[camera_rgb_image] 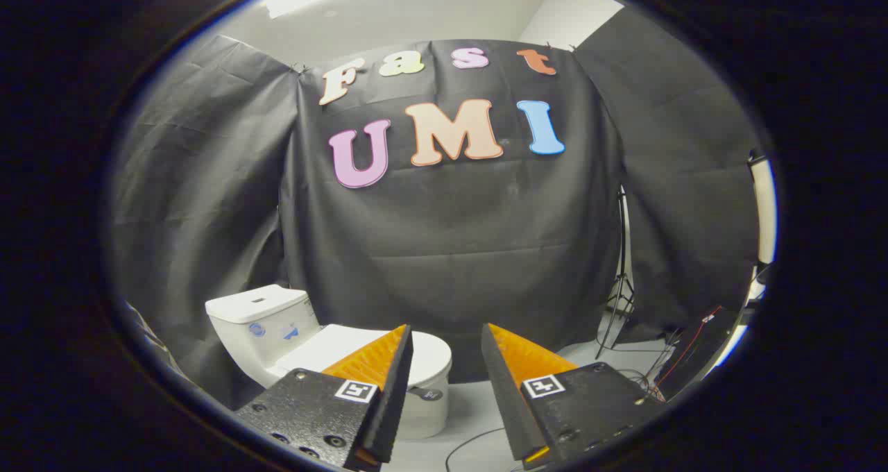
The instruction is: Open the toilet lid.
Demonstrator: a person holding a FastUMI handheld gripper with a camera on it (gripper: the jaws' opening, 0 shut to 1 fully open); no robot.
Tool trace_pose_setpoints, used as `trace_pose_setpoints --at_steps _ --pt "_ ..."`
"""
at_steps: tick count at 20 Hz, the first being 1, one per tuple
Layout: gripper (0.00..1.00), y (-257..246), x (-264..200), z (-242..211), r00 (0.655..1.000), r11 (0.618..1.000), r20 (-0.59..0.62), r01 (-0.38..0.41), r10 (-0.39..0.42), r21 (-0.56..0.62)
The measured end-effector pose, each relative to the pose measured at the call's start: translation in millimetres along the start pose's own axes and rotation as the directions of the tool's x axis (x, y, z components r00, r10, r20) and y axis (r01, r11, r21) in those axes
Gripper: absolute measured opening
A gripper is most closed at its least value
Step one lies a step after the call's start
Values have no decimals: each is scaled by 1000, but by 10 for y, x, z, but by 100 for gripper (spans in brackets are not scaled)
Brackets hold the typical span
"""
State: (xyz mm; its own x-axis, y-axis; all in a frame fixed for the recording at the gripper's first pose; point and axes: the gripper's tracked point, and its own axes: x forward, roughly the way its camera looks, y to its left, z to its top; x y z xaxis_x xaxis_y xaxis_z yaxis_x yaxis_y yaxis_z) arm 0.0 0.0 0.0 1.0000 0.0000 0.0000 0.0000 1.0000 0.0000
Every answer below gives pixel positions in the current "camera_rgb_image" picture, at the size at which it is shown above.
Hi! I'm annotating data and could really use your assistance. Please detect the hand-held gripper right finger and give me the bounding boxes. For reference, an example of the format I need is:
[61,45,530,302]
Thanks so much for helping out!
[480,323,667,468]

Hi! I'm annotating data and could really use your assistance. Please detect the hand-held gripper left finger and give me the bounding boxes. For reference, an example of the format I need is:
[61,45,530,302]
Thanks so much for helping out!
[234,324,415,472]

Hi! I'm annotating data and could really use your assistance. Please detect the white toilet lid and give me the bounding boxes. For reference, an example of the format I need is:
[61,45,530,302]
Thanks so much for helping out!
[277,323,453,402]

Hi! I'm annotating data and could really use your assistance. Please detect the white toilet body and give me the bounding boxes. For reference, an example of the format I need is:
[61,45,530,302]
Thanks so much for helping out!
[205,284,453,440]

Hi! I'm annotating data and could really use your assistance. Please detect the black backdrop cloth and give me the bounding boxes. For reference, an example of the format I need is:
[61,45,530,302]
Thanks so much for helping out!
[110,33,762,412]

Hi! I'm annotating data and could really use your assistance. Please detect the black light stand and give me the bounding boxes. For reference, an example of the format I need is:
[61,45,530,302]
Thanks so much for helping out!
[595,186,636,360]

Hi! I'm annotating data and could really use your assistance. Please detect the black equipment case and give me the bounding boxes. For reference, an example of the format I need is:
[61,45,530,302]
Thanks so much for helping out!
[655,306,740,401]

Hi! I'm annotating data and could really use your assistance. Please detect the white light panel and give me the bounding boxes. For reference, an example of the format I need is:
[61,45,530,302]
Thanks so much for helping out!
[747,151,777,265]

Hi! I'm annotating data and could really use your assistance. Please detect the black floor cable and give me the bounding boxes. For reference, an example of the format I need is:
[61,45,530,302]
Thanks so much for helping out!
[444,427,508,472]

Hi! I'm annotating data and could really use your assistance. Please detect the tangled cable bundle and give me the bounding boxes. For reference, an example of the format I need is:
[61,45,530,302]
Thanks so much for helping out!
[616,347,677,401]

